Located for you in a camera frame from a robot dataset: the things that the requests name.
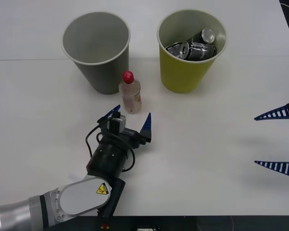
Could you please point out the yellow-green plastic bin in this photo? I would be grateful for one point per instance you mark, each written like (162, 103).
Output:
(180, 77)

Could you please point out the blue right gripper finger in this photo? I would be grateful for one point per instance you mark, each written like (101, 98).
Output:
(279, 167)
(282, 111)

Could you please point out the black patterned drink can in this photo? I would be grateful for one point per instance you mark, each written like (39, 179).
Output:
(208, 34)
(199, 51)
(174, 49)

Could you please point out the silver and black left arm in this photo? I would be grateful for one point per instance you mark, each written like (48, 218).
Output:
(74, 199)

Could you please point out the grey plastic bin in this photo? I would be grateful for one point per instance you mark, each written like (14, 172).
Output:
(105, 72)

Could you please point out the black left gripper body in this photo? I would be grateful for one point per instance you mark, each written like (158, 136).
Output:
(131, 138)

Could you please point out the clear bottle with red cap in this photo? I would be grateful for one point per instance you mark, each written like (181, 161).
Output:
(132, 96)

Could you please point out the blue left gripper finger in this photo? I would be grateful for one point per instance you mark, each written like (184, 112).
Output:
(146, 126)
(112, 111)

